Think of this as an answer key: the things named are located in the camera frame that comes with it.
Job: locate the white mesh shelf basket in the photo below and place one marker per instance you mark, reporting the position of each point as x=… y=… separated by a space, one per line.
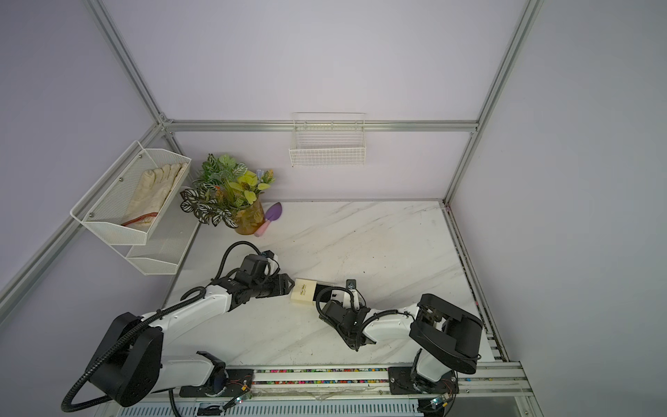
x=167 y=246
x=104 y=209

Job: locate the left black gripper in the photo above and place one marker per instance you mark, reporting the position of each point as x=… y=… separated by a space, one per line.
x=280 y=285

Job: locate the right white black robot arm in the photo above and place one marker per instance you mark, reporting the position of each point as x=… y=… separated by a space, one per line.
x=448 y=337

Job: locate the white wire wall basket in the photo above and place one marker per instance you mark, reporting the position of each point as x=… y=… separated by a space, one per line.
x=324 y=139

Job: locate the artificial green leafy plant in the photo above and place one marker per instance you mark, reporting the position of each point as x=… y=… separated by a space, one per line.
x=223 y=187

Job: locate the purple pink garden trowel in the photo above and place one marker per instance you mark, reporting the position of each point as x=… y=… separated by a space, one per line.
x=271 y=215

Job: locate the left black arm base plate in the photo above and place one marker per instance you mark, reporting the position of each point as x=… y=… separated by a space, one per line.
x=234 y=383

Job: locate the cream work gloves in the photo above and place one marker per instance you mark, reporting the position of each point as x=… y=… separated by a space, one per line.
x=151 y=194

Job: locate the amber glass plant pot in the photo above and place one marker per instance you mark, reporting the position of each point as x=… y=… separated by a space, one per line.
x=250 y=219

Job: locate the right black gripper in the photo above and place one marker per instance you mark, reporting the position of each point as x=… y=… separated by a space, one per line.
x=361 y=307

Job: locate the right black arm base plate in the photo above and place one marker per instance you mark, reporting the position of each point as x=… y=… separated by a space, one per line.
x=405 y=380

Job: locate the cream drawer jewelry box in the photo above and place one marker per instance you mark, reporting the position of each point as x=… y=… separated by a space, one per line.
x=305 y=291

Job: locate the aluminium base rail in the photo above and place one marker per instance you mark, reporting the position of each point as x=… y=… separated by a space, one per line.
x=338 y=382

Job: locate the lower white mesh shelf basket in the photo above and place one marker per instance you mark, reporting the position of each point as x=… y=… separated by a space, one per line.
x=167 y=246

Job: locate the upper white mesh shelf basket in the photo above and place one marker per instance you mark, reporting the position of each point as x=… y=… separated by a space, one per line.
x=104 y=209

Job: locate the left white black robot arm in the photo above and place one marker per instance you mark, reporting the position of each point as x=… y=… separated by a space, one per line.
x=130 y=362

